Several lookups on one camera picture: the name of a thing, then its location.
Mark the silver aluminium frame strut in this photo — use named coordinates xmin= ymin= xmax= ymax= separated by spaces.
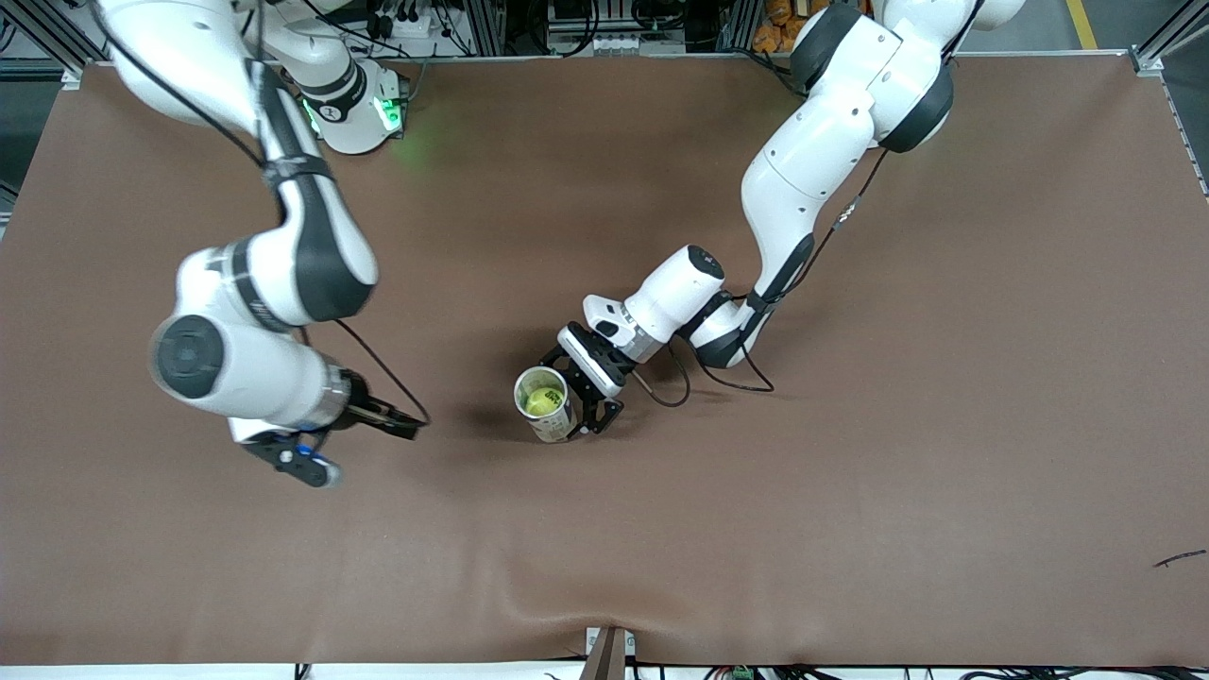
xmin=1129 ymin=0 xmax=1209 ymax=77
xmin=0 ymin=0 xmax=100 ymax=91

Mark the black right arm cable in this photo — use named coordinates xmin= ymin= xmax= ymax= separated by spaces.
xmin=90 ymin=0 xmax=431 ymax=426

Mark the grey table edge clamp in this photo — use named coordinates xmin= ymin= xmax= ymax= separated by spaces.
xmin=578 ymin=626 xmax=637 ymax=680

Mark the brown table mat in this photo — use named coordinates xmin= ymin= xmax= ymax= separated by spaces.
xmin=0 ymin=52 xmax=1209 ymax=667

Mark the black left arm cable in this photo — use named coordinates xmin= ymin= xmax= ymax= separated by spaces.
xmin=631 ymin=0 xmax=988 ymax=409

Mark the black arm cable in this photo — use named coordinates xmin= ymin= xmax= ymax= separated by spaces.
xmin=90 ymin=0 xmax=431 ymax=426
xmin=631 ymin=0 xmax=988 ymax=409

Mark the orange packaged goods pile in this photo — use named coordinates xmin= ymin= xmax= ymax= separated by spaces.
xmin=753 ymin=0 xmax=802 ymax=53

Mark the white power strip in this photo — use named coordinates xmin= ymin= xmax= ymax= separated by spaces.
xmin=342 ymin=5 xmax=447 ymax=48

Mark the white terminal block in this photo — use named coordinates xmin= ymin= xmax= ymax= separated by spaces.
xmin=586 ymin=33 xmax=686 ymax=56

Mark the white blue tennis ball can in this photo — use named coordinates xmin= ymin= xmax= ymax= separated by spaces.
xmin=513 ymin=365 xmax=577 ymax=445

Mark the yellow tennis ball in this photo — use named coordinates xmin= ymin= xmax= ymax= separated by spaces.
xmin=522 ymin=382 xmax=568 ymax=418

